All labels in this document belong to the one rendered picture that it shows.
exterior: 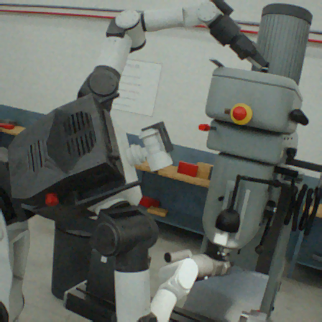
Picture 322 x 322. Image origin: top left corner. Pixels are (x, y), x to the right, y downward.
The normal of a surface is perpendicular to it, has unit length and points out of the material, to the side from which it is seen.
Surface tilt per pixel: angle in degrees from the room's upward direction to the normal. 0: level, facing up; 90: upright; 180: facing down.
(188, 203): 90
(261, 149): 90
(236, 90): 90
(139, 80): 90
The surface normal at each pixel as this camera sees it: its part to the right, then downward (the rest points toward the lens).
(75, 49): -0.40, 0.05
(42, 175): -0.48, -0.26
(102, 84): 0.27, -0.32
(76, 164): -0.27, -0.37
